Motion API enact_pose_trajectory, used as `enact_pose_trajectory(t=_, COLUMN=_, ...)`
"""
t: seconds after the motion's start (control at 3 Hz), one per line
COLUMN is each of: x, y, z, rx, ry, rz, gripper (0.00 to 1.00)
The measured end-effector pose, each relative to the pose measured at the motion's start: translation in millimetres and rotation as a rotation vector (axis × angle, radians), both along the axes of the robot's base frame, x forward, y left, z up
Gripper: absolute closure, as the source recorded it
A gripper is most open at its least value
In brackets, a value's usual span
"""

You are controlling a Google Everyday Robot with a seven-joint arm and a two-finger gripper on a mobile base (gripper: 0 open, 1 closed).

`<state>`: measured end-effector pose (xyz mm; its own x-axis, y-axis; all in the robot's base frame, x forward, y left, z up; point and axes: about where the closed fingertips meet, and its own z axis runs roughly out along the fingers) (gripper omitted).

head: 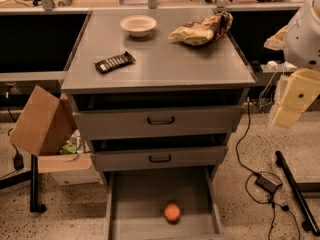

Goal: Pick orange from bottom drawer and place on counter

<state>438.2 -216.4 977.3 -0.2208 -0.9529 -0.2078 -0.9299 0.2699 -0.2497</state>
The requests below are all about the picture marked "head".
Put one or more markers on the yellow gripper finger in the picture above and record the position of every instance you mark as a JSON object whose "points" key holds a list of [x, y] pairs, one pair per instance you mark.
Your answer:
{"points": [[276, 41], [296, 93]]}

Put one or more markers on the orange fruit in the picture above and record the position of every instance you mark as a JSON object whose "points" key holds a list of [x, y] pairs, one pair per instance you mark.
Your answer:
{"points": [[172, 212]]}

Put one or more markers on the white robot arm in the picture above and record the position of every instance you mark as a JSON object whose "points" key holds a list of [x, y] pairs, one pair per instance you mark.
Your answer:
{"points": [[300, 42]]}

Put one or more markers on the grey top drawer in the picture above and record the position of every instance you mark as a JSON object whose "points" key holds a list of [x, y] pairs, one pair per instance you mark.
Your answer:
{"points": [[159, 122]]}

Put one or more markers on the grey drawer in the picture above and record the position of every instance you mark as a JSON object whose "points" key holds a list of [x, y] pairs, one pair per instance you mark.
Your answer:
{"points": [[158, 158], [159, 122], [136, 201]]}

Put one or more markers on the grey drawer cabinet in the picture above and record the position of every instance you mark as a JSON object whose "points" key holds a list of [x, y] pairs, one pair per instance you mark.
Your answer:
{"points": [[166, 74]]}

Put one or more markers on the grey middle drawer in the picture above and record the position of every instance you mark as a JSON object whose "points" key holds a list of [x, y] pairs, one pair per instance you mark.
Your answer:
{"points": [[158, 158]]}

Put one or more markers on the grey bottom drawer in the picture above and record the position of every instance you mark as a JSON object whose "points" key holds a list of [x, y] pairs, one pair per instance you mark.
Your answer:
{"points": [[136, 201]]}

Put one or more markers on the white power strip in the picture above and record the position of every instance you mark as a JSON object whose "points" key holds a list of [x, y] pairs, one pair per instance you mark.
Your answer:
{"points": [[283, 65]]}

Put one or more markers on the crumpled chip bag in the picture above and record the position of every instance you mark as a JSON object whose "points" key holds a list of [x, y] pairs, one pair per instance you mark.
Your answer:
{"points": [[209, 29]]}

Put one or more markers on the black power adapter brick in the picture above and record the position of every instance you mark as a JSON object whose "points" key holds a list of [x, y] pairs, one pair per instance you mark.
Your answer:
{"points": [[267, 184]]}

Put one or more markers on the black table leg right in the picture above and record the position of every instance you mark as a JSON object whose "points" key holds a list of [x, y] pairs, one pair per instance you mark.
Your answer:
{"points": [[298, 189]]}

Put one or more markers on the black table leg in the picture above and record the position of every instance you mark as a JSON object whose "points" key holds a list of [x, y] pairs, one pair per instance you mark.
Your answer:
{"points": [[32, 176], [298, 189]]}

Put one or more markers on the white bowl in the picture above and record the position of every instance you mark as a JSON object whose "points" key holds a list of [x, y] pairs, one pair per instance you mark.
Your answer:
{"points": [[138, 25]]}

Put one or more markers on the black snack bar wrapper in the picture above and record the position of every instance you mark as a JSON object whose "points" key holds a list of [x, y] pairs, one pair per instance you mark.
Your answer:
{"points": [[115, 62]]}

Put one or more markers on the green snack packet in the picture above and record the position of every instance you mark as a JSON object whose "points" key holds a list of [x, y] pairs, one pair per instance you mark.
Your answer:
{"points": [[69, 148]]}

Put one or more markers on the brown cardboard box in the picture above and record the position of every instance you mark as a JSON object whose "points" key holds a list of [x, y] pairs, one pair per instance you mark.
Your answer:
{"points": [[43, 127]]}

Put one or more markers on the black table leg left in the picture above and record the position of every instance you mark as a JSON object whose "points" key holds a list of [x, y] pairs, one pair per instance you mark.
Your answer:
{"points": [[32, 176]]}

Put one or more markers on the black plug adapter left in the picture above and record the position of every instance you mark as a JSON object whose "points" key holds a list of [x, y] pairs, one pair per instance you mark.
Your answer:
{"points": [[18, 161]]}

